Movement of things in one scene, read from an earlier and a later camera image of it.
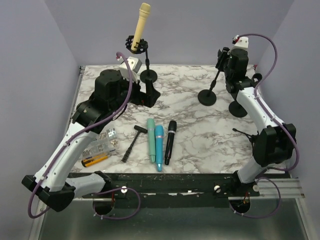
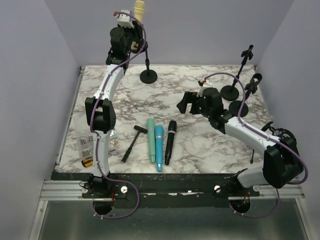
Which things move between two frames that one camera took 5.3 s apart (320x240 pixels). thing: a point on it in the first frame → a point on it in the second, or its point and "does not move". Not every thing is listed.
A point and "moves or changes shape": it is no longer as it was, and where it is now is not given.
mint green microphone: (150, 128) does not move
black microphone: (172, 125) does not move
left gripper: (148, 99) → (136, 32)
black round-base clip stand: (207, 97) → (231, 92)
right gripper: (223, 58) → (189, 97)
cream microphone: (144, 12) moves or changes shape
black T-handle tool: (130, 146) does not move
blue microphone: (159, 133) does not move
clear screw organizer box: (106, 142) does not move
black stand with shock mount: (147, 74) does not move
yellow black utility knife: (93, 159) does not move
